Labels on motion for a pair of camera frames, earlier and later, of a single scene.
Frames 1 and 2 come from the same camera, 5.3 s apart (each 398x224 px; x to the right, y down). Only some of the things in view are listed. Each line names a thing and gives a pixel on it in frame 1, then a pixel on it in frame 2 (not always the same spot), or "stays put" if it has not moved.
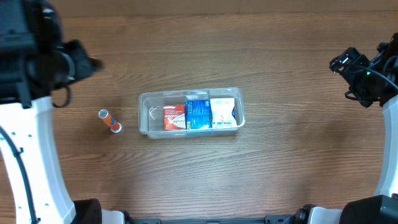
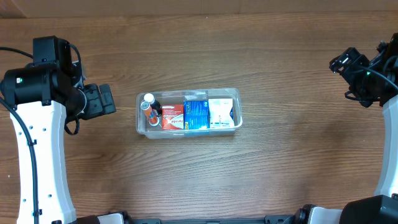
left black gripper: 70,73 to 92,110
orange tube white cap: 115,126 to 150,113
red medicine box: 174,117 stays put
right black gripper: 369,97 stays put
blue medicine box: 198,114 stays put
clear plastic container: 180,113 stays put
